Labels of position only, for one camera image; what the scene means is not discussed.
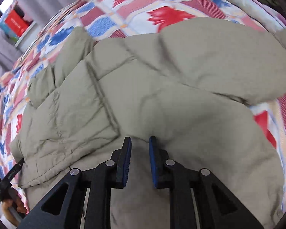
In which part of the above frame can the khaki puffer jacket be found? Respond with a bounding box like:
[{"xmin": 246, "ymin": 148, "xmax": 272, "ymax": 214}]
[{"xmin": 11, "ymin": 18, "xmax": 286, "ymax": 228}]

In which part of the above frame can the left hand on handle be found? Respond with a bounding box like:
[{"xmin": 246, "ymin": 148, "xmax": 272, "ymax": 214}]
[{"xmin": 1, "ymin": 188, "xmax": 28, "ymax": 227}]

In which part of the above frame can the white shelf with boxes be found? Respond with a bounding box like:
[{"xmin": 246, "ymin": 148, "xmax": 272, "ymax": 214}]
[{"xmin": 0, "ymin": 0, "xmax": 37, "ymax": 48}]

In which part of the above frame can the leaf patterned patchwork quilt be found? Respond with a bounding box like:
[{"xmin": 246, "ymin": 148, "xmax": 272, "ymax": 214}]
[{"xmin": 0, "ymin": 0, "xmax": 286, "ymax": 210}]

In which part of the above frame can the pink floral blanket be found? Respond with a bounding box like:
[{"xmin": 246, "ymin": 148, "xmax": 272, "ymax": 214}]
[{"xmin": 227, "ymin": 0, "xmax": 286, "ymax": 33}]

